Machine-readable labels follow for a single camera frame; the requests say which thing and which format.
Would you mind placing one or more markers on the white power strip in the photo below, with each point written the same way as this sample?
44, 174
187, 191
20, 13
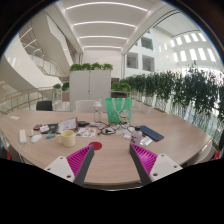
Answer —
23, 136

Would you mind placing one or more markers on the small white card box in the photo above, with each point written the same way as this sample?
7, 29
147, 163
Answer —
44, 128

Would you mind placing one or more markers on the white paper slip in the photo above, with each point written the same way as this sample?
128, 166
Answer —
14, 117

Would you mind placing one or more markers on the dark blue keyboard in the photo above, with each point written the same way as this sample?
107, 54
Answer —
151, 133

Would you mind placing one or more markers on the pale yellow mug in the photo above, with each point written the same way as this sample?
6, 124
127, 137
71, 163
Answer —
68, 139

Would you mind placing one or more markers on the brown box with printed paper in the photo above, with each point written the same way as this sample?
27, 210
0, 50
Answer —
67, 125

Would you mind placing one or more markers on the black flat pad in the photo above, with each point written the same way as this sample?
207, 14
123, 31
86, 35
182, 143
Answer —
53, 127

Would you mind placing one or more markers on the teal marker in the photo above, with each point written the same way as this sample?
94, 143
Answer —
50, 136

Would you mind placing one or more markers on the white charger block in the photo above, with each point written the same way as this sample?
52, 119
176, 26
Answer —
94, 124

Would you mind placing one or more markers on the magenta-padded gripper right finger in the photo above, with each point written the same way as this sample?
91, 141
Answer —
145, 158

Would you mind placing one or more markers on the white computer mouse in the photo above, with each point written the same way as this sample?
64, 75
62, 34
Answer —
36, 138

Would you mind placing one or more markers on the green plants atop cabinet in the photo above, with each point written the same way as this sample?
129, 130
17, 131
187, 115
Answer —
90, 66

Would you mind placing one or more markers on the long green plant hedge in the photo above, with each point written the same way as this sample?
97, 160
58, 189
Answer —
180, 90

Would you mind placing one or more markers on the ceiling light strips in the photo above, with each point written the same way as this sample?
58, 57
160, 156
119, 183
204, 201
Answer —
103, 23

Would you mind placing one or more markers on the white cabinet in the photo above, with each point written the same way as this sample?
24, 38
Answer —
88, 86

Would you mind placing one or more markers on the black power brick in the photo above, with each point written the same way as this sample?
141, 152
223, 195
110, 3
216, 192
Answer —
83, 123

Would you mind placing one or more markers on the green tote bag cat print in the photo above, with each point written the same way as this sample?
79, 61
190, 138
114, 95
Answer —
116, 111

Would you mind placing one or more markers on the colourful sticker sheet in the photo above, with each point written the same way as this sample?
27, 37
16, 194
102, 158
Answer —
86, 133

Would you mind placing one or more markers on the clear shaker bottle white lid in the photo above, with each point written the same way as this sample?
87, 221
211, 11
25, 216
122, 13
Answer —
97, 113

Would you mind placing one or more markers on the small white green case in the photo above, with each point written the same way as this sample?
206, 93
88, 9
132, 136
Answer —
31, 133

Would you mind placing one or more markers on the flat round red coaster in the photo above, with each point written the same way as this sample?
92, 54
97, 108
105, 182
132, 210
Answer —
97, 146

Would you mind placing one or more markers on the black chair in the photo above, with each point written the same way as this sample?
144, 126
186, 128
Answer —
44, 105

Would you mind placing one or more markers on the brown planter with green plants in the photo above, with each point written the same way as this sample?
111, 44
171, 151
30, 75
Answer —
65, 91

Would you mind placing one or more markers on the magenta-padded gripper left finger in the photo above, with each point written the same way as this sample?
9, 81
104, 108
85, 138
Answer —
78, 160

